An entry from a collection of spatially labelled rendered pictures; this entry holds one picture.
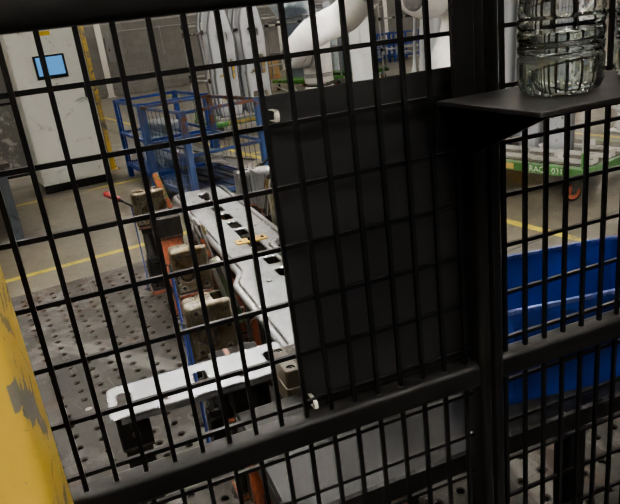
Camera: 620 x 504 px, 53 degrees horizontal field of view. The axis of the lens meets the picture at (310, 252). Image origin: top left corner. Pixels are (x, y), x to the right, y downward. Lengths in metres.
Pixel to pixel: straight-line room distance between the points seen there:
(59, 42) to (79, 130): 1.00
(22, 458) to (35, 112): 7.56
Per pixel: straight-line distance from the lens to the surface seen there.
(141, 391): 1.03
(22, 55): 7.93
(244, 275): 1.40
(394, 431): 0.80
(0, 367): 0.41
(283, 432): 0.60
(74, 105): 8.01
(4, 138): 8.75
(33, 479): 0.45
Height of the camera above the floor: 1.50
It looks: 20 degrees down
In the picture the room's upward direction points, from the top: 7 degrees counter-clockwise
